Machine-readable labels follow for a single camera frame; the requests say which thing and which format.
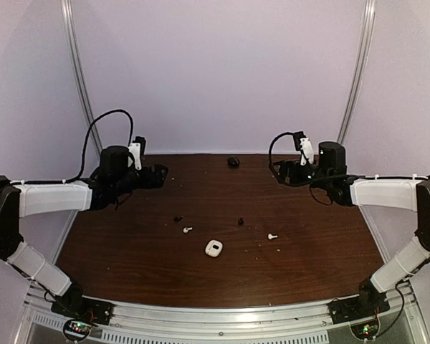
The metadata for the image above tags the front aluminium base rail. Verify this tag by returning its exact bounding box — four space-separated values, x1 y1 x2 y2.
21 279 420 344

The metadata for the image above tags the black earbud charging case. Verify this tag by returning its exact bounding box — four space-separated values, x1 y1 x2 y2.
226 156 240 168

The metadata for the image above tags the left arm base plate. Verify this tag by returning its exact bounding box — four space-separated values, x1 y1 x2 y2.
51 296 113 325

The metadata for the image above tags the right aluminium frame post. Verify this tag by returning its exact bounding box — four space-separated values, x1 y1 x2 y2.
337 0 376 144

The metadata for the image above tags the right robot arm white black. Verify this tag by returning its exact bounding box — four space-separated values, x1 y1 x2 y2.
268 133 430 317

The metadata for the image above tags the black camera cable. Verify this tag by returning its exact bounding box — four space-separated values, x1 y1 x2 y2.
77 109 135 180
268 131 345 207

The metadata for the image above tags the aluminium frame post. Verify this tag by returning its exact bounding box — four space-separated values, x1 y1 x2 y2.
60 0 105 173
337 0 376 144

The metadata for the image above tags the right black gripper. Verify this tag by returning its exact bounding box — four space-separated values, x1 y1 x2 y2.
269 158 332 190

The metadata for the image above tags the white earbud charging case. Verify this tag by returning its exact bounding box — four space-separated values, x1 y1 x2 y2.
205 239 224 258

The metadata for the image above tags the right black camera cable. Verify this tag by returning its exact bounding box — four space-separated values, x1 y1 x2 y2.
268 131 345 207

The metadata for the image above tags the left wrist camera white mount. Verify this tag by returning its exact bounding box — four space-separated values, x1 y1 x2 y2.
128 136 146 171

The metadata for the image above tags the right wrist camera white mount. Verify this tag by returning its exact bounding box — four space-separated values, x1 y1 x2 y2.
293 131 314 166

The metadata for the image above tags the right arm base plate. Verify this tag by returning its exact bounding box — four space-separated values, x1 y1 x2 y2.
328 296 390 325

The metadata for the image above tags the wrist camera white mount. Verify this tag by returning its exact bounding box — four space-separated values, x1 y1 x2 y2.
293 131 314 166
128 136 146 171

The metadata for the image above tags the left aluminium frame post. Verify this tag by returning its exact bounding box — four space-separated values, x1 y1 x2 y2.
60 0 105 173

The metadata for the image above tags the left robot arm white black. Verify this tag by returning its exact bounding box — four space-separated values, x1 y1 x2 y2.
0 142 168 318

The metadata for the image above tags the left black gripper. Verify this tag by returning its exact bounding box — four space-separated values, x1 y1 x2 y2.
113 163 168 196

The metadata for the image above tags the left black camera cable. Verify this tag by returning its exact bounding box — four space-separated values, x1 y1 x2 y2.
77 109 135 180

